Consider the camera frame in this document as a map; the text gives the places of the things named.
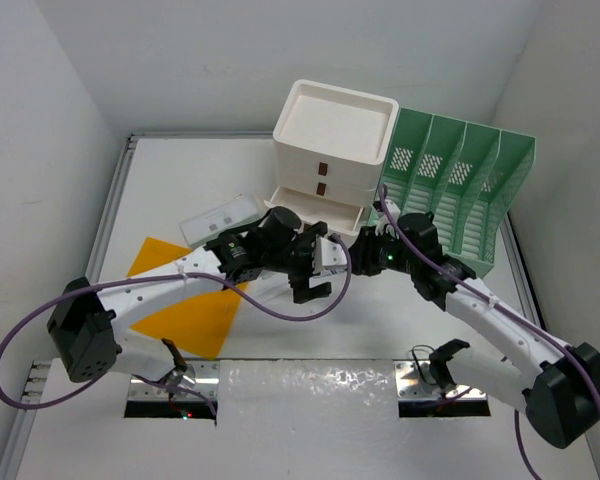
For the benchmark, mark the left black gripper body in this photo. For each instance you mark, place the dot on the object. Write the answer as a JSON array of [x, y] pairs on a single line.
[[294, 258]]

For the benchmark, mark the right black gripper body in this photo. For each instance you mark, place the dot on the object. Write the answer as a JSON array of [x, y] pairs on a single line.
[[380, 252]]

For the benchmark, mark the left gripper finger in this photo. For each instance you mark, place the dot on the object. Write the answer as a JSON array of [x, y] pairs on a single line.
[[318, 229], [303, 292]]

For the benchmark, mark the white three-drawer storage box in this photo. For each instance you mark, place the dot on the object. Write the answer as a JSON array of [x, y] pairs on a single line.
[[330, 146]]

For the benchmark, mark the orange plastic folder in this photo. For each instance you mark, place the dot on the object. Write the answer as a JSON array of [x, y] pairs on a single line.
[[199, 325]]

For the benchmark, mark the blue-capped small dropper bottle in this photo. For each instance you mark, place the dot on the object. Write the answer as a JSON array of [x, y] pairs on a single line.
[[331, 272]]

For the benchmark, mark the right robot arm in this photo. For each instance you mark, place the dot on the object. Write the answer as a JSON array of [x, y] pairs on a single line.
[[556, 385]]

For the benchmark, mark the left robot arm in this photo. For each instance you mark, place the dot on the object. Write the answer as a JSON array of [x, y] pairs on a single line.
[[91, 326]]

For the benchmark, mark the clear sleeve with documents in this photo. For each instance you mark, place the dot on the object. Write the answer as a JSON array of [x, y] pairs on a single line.
[[238, 213]]

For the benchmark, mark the green plastic file organizer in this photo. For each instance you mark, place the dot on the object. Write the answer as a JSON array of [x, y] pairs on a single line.
[[466, 174]]

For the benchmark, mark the white foam front panel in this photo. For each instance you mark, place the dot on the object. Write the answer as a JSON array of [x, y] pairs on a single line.
[[288, 420]]

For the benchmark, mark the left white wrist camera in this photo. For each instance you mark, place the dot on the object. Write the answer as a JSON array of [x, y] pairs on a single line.
[[328, 254]]

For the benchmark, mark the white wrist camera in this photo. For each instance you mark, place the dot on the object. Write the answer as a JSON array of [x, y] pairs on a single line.
[[328, 254], [386, 212]]

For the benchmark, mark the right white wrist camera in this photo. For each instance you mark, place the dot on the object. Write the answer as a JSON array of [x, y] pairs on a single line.
[[386, 212]]

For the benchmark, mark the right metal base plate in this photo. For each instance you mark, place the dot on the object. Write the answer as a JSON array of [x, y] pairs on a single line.
[[414, 383]]

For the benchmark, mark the metal base plate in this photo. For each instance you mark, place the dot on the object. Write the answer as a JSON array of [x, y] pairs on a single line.
[[414, 383], [201, 376]]

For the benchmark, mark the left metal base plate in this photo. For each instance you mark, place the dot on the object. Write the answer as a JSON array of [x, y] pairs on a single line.
[[201, 376]]

